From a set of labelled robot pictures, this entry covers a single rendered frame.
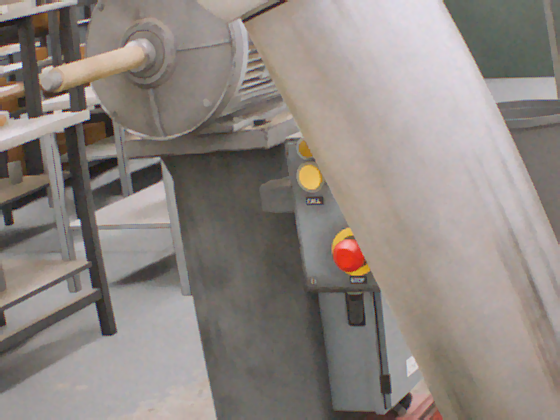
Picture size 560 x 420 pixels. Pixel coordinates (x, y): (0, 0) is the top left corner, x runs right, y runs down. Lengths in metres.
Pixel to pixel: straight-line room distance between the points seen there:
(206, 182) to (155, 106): 0.22
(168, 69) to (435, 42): 1.05
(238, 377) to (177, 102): 0.48
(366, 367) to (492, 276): 1.23
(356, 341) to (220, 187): 0.30
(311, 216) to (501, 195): 0.96
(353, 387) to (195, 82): 0.53
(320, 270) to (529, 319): 0.97
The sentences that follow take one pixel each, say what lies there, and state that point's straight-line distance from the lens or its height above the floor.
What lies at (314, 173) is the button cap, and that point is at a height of 1.07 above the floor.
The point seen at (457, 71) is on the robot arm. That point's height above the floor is 1.28.
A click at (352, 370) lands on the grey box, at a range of 1.84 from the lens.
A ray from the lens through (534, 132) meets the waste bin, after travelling 4.17.
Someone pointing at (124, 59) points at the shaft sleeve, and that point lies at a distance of 1.57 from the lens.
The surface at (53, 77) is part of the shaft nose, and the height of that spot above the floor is 1.26.
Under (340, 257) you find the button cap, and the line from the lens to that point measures 1.52.
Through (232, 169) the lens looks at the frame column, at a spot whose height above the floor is 1.05.
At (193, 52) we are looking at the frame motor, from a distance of 1.61.
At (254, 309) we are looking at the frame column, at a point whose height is 0.84.
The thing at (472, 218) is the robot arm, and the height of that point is 1.21.
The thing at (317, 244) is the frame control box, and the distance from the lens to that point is 1.56.
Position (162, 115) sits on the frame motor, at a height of 1.16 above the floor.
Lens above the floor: 1.34
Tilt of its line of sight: 12 degrees down
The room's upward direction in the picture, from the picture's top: 8 degrees counter-clockwise
